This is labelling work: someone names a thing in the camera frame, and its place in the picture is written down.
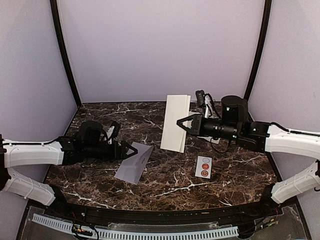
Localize red round seal sticker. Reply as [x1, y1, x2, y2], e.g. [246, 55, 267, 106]
[201, 163, 210, 170]

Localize brown round seal sticker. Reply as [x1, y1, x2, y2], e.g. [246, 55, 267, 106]
[201, 170, 209, 177]

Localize white folded paper sheet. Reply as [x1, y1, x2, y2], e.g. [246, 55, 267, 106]
[210, 137, 220, 144]

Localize beige lined letter paper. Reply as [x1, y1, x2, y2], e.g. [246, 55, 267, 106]
[160, 95, 191, 153]

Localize black front rail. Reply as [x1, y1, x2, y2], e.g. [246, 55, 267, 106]
[45, 202, 277, 225]

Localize white slotted cable duct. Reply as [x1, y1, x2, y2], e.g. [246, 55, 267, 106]
[32, 213, 239, 240]

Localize grey envelope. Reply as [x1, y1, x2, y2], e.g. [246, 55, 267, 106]
[114, 142, 154, 185]

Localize black frame post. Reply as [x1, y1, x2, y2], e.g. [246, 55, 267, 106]
[49, 0, 82, 108]
[243, 0, 273, 101]

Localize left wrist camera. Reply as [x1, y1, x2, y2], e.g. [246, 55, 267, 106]
[106, 121, 121, 144]

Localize wax seal sticker sheet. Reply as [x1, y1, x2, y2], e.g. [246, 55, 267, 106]
[195, 156, 212, 179]

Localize black left frame post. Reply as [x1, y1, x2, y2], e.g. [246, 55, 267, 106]
[49, 0, 82, 108]

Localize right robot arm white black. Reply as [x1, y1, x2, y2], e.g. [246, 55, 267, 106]
[176, 95, 320, 217]

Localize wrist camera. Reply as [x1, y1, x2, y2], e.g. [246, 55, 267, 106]
[106, 121, 121, 144]
[195, 90, 220, 118]

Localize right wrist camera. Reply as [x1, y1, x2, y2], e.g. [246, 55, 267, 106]
[195, 90, 220, 118]

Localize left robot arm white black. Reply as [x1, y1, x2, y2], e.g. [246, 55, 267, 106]
[0, 120, 138, 218]

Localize black right frame post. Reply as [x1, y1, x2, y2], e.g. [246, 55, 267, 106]
[243, 0, 273, 101]

